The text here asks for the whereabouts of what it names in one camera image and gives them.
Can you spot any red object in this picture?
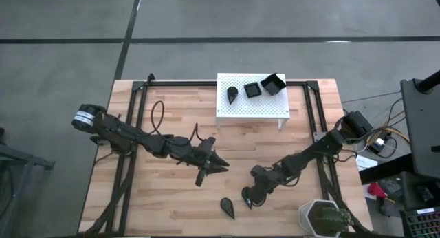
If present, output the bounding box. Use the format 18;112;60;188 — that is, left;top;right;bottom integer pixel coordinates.
366;182;388;199

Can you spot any dark grey monitor panel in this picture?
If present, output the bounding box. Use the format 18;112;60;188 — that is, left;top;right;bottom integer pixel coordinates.
400;78;440;180

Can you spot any thin black cable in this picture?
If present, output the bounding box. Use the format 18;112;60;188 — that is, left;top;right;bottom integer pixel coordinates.
342;90;402;104

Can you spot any black table frame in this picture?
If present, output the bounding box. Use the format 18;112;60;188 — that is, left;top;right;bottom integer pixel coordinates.
78;72;374;238

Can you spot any small black square plate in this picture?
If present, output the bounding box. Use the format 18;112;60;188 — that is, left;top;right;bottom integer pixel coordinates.
243;81;263;99

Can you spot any white paper sheet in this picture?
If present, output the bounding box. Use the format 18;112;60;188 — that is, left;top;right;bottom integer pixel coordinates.
355;154;378;172

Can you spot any white perforated metal shelf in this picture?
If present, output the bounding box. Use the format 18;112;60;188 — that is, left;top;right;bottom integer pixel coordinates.
215;72;291;131

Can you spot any black teardrop plate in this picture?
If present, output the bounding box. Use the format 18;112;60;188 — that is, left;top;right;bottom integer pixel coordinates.
226;86;239;105
241;186;254;210
220;197;236;220

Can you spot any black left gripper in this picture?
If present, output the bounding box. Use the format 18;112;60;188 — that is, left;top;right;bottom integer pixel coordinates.
195;136;230;188

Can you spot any black desk bar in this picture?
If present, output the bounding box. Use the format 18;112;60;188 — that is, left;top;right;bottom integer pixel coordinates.
359;153;413;186

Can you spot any black device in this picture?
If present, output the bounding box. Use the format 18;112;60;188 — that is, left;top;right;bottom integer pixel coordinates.
400;171;436;211

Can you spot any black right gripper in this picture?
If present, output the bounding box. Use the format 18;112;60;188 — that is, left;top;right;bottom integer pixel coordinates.
245;164;276;208

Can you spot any black left wrist camera cable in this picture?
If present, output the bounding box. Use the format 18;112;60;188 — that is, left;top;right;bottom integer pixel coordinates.
190;122;207;142

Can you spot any black round pole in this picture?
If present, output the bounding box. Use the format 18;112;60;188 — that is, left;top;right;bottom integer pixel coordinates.
415;69;440;94

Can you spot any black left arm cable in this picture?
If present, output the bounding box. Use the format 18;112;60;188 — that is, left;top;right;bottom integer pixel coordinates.
149;100;166;136

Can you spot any small electronics box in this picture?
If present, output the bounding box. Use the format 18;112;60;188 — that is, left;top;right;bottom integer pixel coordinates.
366;134;393;155

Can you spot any backlit keyboard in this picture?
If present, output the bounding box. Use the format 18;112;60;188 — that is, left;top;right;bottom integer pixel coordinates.
399;206;440;238

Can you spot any grey metal stand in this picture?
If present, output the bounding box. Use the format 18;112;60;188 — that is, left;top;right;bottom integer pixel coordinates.
0;127;56;238

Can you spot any white hexagonal plant pot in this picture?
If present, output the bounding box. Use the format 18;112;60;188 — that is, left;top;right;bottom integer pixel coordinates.
298;199;355;238

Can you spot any green cactus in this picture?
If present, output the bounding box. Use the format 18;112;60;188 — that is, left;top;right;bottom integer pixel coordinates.
311;206;353;236

